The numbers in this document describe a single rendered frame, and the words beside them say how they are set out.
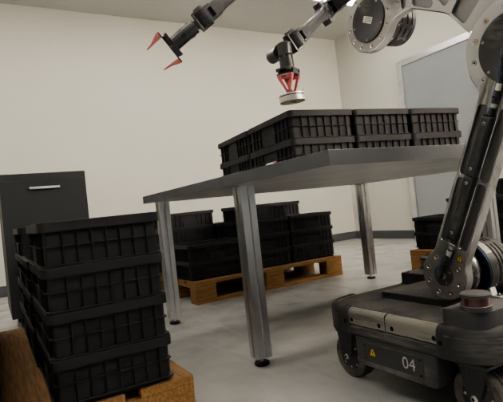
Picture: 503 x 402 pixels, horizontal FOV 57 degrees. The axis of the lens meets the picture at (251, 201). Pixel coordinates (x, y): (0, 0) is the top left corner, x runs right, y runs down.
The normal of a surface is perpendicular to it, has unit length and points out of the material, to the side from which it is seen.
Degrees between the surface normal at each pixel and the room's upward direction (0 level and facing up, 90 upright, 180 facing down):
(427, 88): 90
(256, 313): 90
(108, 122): 90
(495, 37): 90
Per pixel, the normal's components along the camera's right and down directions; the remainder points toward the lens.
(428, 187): -0.86, 0.09
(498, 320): 0.49, -0.07
